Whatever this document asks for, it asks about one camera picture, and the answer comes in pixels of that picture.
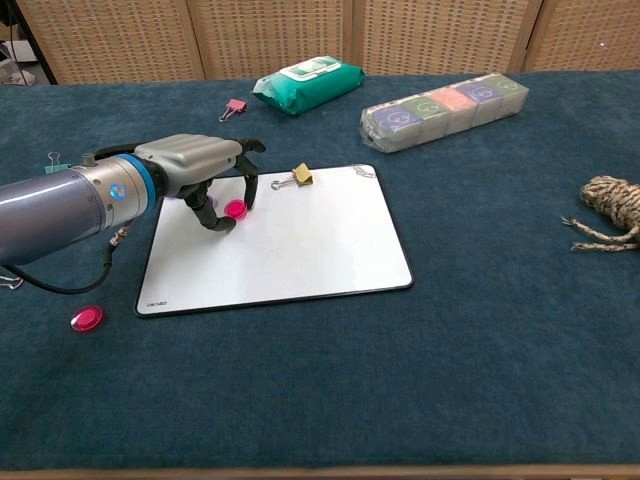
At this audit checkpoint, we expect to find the beige twine rope bundle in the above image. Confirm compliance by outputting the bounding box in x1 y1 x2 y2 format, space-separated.
560 174 640 253

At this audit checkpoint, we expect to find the woven wooden folding screen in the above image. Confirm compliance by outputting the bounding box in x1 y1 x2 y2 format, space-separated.
14 0 640 85

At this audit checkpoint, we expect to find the pink binder clip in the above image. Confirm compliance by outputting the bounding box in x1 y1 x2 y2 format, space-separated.
217 98 249 124

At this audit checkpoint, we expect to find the wrapped tissue multipack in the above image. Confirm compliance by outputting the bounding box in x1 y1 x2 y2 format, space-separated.
359 72 530 154

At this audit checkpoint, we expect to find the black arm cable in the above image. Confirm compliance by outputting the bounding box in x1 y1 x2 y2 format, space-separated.
0 219 136 295

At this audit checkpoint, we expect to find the blue felt table cloth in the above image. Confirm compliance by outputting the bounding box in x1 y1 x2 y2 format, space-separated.
0 69 640 471

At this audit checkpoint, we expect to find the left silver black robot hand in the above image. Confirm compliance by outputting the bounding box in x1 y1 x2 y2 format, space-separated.
133 132 267 235

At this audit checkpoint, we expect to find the black stapler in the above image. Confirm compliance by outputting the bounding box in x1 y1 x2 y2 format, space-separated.
92 143 139 161

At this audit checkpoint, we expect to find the white magnetic board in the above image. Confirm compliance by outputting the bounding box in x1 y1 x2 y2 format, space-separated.
133 163 415 319

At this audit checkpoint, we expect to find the green wet wipes pack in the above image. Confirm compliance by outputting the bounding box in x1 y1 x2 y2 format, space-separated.
251 55 367 118

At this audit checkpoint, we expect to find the teal binder clip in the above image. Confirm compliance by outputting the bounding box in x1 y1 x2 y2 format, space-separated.
43 151 75 176

